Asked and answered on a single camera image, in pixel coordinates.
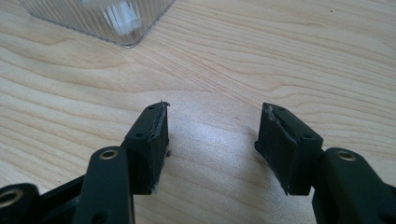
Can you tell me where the clear ribbed plastic container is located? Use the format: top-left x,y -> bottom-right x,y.
18,0 -> 177,49

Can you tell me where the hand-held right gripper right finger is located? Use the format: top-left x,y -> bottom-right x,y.
253,102 -> 325,196

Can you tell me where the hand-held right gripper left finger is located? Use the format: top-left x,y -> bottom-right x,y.
120,101 -> 171,196

